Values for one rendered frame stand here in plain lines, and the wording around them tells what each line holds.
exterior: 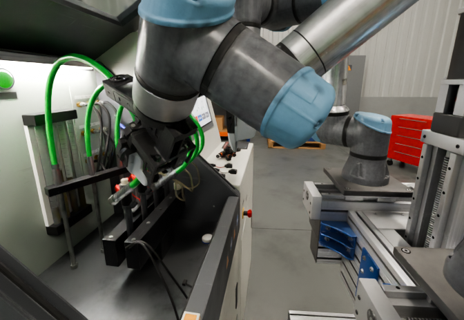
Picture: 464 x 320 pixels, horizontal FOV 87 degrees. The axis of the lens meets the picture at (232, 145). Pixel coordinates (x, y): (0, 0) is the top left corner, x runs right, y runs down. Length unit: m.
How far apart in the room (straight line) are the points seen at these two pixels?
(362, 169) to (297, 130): 0.72
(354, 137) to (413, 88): 7.46
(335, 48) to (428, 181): 0.56
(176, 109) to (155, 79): 0.04
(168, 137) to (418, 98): 8.25
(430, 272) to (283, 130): 0.46
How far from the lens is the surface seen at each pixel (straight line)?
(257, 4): 0.53
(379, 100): 7.92
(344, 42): 0.36
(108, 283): 0.85
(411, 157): 4.69
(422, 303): 0.64
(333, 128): 0.94
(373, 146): 0.91
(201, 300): 0.58
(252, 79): 0.21
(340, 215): 0.96
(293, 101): 0.21
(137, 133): 0.36
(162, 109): 0.28
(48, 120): 0.77
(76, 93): 0.98
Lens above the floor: 1.37
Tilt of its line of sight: 15 degrees down
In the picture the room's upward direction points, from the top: straight up
